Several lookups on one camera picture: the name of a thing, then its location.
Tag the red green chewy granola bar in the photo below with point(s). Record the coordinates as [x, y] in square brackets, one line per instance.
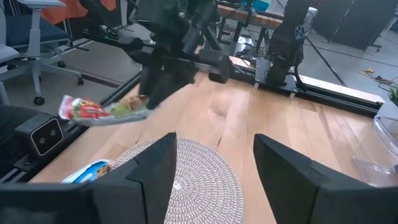
[87, 110]

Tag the black aluminium frame beam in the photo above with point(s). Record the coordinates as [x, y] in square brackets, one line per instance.
[121, 90]

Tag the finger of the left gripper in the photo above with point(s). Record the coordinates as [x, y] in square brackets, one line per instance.
[152, 84]
[177, 77]

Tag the black white-rimmed camera box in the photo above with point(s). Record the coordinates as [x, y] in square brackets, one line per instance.
[46, 137]

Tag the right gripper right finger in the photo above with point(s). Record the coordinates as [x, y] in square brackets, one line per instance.
[311, 199]

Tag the blue granola bar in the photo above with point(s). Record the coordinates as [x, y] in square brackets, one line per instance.
[87, 172]

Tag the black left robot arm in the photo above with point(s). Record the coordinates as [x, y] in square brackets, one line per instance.
[284, 40]

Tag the dark partition panels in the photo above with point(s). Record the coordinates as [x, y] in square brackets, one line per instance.
[357, 21]

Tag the wooden background table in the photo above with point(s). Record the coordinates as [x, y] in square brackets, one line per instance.
[264, 19]

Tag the round woven beige mat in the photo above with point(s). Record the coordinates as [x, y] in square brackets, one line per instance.
[202, 186]

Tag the orange fabric object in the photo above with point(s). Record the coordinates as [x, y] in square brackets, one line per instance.
[62, 11]

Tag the white blue office chair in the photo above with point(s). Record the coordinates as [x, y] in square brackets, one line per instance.
[34, 28]

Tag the spiky green potted plant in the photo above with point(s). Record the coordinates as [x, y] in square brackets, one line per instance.
[388, 112]

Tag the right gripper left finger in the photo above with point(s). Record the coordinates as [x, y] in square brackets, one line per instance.
[109, 202]

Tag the clear plastic bin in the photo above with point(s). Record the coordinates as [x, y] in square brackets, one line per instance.
[376, 171]
[387, 137]

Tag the black aluminium frame rails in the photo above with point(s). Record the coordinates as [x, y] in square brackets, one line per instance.
[335, 95]

